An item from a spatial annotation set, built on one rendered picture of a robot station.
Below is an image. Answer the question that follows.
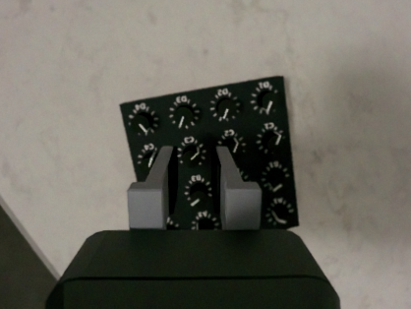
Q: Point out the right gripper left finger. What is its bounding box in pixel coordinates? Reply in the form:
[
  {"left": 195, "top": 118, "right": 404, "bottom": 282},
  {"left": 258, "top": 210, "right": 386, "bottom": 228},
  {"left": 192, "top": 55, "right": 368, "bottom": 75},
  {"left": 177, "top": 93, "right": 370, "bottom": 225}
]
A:
[{"left": 127, "top": 147, "right": 178, "bottom": 230}]

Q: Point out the black knob panel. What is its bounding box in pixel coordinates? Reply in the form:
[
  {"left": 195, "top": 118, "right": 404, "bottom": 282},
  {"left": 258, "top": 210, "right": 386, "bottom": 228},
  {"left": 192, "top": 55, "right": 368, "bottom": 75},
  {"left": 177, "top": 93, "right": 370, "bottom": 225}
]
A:
[{"left": 119, "top": 75, "right": 300, "bottom": 230}]

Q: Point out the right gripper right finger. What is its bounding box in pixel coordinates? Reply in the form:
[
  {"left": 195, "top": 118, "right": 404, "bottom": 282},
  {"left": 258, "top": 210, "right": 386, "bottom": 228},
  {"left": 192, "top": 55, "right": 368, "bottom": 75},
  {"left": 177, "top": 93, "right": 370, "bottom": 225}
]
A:
[{"left": 211, "top": 147, "right": 262, "bottom": 230}]

